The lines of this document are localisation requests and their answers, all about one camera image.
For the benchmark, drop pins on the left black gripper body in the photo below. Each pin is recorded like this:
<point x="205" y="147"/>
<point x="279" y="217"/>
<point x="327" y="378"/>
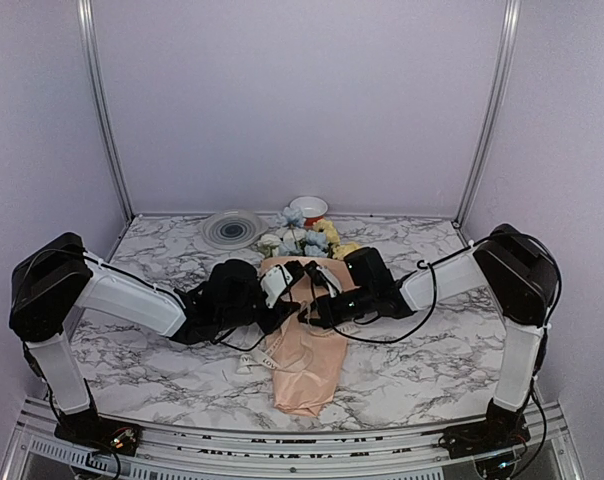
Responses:
<point x="234" y="317"/>

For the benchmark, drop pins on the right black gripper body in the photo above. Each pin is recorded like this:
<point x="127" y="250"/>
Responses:
<point x="364" y="296"/>

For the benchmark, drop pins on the yellow fake flower stem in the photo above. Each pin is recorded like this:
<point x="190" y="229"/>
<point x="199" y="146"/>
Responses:
<point x="338" y="249"/>

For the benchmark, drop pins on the blue fake flower stem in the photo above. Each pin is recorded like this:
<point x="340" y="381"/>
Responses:
<point x="296" y="239"/>

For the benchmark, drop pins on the white fake rose stem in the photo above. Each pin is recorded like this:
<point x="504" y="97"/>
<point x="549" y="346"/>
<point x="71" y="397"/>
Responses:
<point x="269" y="245"/>

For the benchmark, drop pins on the white ribbon strip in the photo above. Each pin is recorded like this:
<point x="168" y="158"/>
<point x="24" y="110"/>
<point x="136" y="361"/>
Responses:
<point x="298" y="348"/>

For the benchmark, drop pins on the peach wrapping paper sheet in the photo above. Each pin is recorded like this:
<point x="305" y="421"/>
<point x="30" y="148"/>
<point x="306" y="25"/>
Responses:
<point x="304" y="395"/>

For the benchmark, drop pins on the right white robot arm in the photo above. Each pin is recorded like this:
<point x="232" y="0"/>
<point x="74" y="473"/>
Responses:
<point x="520" y="272"/>

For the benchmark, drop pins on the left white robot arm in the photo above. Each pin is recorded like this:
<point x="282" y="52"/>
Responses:
<point x="63" y="276"/>

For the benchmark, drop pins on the orange and white bowl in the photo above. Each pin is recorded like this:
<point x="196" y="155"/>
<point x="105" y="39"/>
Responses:
<point x="312" y="208"/>

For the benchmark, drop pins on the grey striped plate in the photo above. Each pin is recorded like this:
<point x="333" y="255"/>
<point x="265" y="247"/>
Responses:
<point x="233" y="229"/>

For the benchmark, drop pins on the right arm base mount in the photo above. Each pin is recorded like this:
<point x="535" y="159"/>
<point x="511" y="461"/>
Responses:
<point x="500" y="429"/>

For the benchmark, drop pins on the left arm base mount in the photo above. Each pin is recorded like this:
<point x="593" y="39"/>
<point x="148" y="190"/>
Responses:
<point x="90" y="429"/>

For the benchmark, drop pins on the aluminium front rail frame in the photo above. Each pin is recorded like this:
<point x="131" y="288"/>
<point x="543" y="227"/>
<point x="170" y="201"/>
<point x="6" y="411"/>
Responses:
<point x="180" y="452"/>

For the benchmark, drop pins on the right aluminium corner post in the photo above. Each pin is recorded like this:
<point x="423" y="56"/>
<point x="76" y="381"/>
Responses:
<point x="497" y="92"/>

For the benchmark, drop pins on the aluminium corner post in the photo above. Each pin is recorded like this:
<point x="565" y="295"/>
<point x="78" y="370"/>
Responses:
<point x="91" y="52"/>
<point x="497" y="92"/>

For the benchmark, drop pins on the left aluminium corner post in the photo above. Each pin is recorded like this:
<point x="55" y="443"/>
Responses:
<point x="91" y="52"/>

